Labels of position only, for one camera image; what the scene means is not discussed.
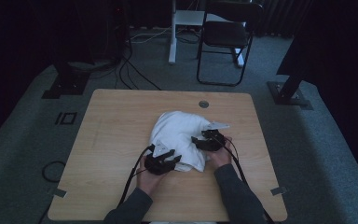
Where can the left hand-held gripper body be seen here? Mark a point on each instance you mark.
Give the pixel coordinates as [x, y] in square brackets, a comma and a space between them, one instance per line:
[157, 165]

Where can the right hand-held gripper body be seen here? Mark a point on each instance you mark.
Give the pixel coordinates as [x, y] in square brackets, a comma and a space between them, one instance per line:
[214, 140]

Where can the white tiered skirt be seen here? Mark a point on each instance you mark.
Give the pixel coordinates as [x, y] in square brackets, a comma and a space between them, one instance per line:
[178, 133]

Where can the person's right hand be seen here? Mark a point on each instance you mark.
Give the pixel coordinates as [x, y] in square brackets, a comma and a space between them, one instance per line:
[221, 157]

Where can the person's left hand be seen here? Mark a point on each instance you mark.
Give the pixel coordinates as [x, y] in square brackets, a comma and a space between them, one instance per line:
[149, 183]

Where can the grey round table grommet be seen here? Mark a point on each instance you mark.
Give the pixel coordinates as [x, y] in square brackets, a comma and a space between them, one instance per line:
[203, 104]

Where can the grey tape piece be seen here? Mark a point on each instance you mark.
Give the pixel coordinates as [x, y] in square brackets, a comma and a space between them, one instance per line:
[59, 192]
[278, 190]

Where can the black slanted stand with base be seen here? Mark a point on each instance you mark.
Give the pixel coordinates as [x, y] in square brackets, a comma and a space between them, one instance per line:
[287, 95]

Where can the black folding chair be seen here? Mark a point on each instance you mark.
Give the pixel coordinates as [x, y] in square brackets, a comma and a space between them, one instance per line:
[225, 34]

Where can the black stand with flat base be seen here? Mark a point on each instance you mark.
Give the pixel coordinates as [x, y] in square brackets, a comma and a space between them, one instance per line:
[66, 82]

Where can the dark equipment tower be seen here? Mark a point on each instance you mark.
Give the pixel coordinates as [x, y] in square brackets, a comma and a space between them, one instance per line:
[118, 31]

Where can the dark curtain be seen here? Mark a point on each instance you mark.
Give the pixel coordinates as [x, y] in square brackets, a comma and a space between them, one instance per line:
[279, 17]

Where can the white desk frame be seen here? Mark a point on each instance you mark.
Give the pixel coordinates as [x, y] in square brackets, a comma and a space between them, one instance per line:
[173, 43]

